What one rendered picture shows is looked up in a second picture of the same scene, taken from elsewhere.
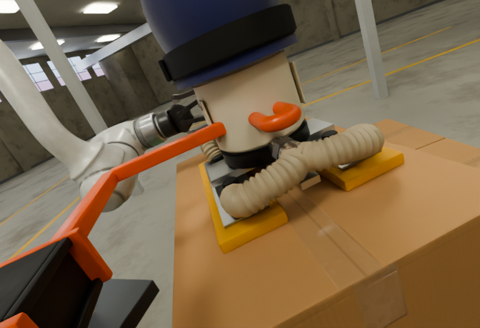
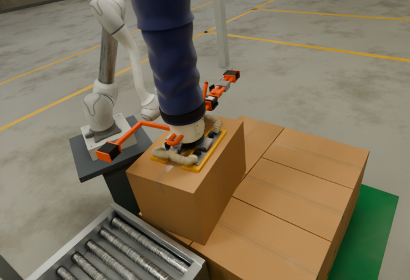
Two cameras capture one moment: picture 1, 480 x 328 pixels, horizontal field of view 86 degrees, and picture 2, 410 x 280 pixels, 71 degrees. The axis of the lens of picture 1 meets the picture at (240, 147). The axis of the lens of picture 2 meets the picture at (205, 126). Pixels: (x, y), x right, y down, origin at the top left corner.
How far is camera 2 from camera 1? 124 cm
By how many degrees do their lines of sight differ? 38
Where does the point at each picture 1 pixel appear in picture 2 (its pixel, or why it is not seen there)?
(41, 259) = (113, 147)
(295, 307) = (145, 176)
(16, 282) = (110, 148)
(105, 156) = (151, 104)
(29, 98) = (137, 75)
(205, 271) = (144, 160)
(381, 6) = not seen: outside the picture
